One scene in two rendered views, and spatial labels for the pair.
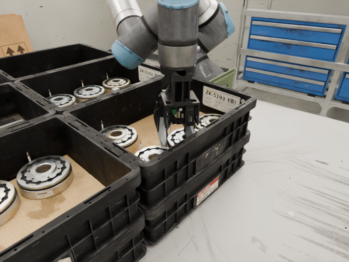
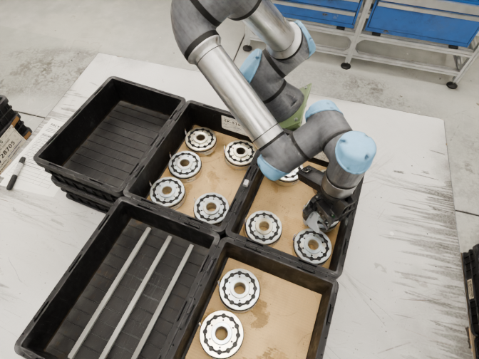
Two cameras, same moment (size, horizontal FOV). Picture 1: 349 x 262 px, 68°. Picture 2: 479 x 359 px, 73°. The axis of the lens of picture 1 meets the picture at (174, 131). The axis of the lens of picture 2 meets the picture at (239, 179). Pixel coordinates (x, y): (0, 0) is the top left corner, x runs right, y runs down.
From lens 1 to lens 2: 0.63 m
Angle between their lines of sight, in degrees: 30
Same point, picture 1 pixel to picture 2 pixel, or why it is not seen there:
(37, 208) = (253, 318)
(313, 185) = (398, 200)
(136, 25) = (291, 153)
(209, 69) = (291, 97)
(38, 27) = not seen: outside the picture
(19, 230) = (257, 340)
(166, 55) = (339, 193)
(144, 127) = (268, 199)
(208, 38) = (289, 67)
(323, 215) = (411, 227)
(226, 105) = not seen: hidden behind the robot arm
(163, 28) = (342, 181)
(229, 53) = not seen: outside the picture
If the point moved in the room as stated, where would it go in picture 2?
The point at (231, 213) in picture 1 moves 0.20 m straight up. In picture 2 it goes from (353, 248) to (377, 221)
